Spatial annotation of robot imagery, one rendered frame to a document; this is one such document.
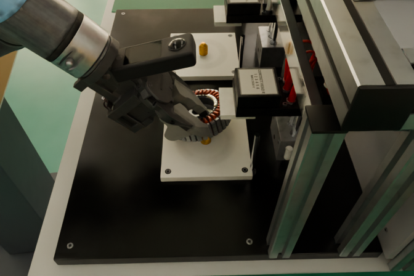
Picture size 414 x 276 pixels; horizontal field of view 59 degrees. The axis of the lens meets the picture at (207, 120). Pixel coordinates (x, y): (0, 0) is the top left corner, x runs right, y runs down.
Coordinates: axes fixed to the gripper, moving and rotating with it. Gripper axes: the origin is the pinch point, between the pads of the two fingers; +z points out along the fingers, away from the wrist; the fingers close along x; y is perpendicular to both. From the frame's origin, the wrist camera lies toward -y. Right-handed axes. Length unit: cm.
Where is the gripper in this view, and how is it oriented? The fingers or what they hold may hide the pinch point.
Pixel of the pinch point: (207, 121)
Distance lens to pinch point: 58.9
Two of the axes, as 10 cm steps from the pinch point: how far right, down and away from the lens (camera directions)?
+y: -7.4, 4.7, 4.8
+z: 6.7, 4.8, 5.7
